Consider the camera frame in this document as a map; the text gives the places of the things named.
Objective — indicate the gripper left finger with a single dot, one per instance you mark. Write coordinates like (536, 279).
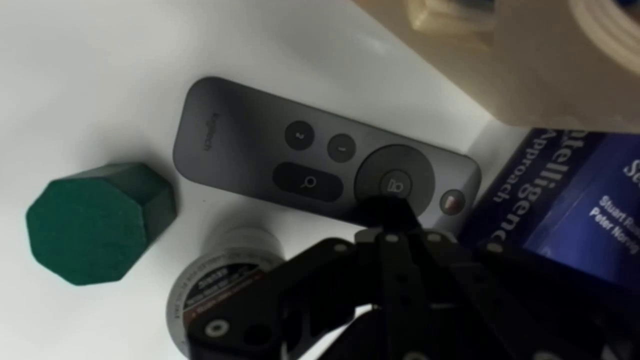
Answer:
(300, 280)

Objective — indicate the grey remote control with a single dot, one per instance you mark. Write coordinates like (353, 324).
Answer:
(250, 145)

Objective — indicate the blue book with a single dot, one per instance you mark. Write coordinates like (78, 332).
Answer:
(565, 200)

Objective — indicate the round silver tin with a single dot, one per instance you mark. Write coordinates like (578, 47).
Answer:
(220, 270)

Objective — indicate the beige wooden box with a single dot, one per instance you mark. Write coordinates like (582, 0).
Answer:
(520, 70)

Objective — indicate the white ribbed roll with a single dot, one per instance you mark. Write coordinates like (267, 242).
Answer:
(607, 22)

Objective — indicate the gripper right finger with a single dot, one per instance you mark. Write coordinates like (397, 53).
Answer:
(475, 290)

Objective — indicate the green hexagonal block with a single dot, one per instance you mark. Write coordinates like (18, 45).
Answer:
(95, 225)

